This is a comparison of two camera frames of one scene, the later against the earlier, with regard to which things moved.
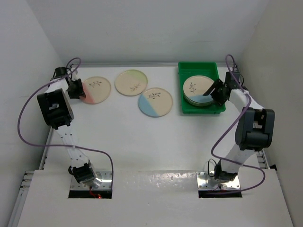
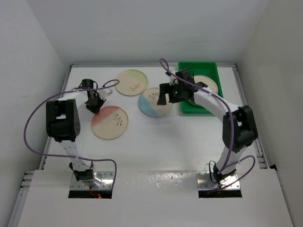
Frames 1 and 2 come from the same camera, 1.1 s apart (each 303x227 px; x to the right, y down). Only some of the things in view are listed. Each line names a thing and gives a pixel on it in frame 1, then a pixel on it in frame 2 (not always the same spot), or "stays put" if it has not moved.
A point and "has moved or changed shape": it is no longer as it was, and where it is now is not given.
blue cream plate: [155, 102] stays put
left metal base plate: [105, 177] stays put
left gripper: [79, 91] -> [97, 110]
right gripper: [218, 83] -> [165, 88]
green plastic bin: [209, 69] stays put
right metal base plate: [206, 181] stays put
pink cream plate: [97, 89] has moved or changed shape
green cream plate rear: [130, 82] stays put
